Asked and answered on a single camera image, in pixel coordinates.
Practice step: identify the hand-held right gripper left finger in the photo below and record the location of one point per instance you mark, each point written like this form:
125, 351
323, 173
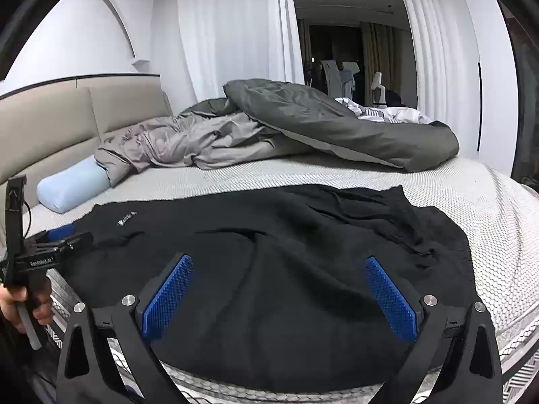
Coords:
166, 298

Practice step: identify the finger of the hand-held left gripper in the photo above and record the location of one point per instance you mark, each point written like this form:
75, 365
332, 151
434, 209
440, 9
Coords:
80, 240
63, 232

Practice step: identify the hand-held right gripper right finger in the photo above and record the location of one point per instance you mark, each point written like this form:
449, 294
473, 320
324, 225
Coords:
389, 298

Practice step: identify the black pants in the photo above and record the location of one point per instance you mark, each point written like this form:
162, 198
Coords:
273, 282

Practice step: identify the person's left hand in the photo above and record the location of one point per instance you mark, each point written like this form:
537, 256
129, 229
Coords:
8, 307

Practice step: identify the light blue pillow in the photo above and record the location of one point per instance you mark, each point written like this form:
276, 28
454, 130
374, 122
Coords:
71, 185

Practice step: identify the beige padded headboard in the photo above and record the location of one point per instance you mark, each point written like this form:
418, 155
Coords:
50, 126

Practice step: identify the white honeycomb mattress bed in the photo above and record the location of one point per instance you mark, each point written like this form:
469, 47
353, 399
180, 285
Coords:
463, 202

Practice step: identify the dark grey duvet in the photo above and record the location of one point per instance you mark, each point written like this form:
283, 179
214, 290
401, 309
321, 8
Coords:
337, 126

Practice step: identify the striped white bedding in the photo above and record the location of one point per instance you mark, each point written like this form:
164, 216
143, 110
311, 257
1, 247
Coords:
396, 113

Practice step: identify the white chair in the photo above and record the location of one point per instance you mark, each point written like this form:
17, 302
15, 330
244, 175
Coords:
379, 88

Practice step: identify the hanging clothes rack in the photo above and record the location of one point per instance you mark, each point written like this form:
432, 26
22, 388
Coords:
337, 80

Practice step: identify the brown curtain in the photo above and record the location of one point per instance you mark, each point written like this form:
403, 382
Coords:
379, 46

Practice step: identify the white pleated curtain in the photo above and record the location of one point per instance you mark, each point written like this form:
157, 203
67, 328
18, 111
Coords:
438, 50

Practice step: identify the white sheer curtain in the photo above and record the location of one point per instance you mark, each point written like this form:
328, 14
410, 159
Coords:
231, 29

